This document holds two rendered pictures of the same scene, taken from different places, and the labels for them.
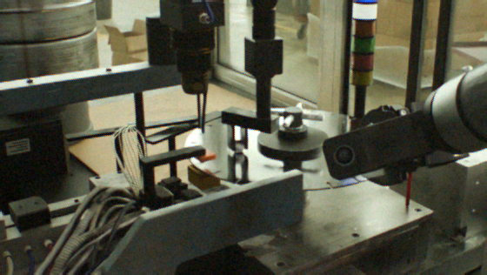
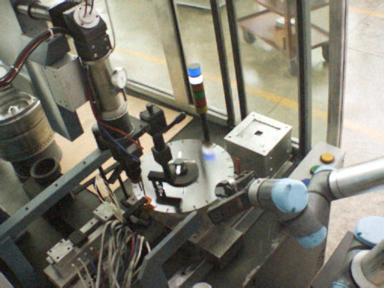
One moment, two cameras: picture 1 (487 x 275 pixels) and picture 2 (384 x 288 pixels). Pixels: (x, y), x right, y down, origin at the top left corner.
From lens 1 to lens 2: 0.62 m
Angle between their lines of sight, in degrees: 20
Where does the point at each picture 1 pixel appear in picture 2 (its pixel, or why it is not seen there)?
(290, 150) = (183, 182)
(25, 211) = (78, 240)
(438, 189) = (253, 163)
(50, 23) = (31, 119)
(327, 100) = (180, 97)
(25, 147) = not seen: hidden behind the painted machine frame
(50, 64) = (37, 137)
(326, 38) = (171, 66)
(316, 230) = (204, 211)
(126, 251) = (145, 271)
